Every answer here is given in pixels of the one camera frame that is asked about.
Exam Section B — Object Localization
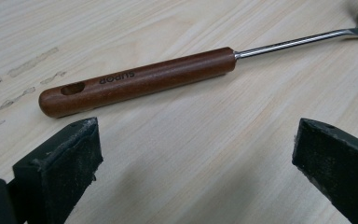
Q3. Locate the steel ladle with wooden handle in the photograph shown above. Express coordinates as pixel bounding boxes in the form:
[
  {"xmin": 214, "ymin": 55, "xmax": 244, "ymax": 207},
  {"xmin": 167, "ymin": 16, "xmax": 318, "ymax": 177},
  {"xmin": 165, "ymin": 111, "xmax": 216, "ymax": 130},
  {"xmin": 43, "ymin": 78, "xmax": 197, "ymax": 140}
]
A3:
[{"xmin": 38, "ymin": 0, "xmax": 358, "ymax": 119}]

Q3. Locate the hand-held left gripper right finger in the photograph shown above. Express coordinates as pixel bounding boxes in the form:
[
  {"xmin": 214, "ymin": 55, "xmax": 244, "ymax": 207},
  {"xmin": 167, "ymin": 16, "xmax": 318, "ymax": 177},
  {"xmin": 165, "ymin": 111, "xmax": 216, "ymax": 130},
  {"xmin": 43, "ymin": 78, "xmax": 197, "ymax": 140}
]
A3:
[{"xmin": 292, "ymin": 118, "xmax": 358, "ymax": 224}]

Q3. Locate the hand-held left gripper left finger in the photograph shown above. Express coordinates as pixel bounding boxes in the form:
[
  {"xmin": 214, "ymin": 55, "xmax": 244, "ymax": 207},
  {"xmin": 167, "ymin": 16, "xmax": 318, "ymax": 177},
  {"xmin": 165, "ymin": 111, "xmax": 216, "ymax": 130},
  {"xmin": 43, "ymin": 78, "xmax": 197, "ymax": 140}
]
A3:
[{"xmin": 7, "ymin": 117, "xmax": 104, "ymax": 224}]

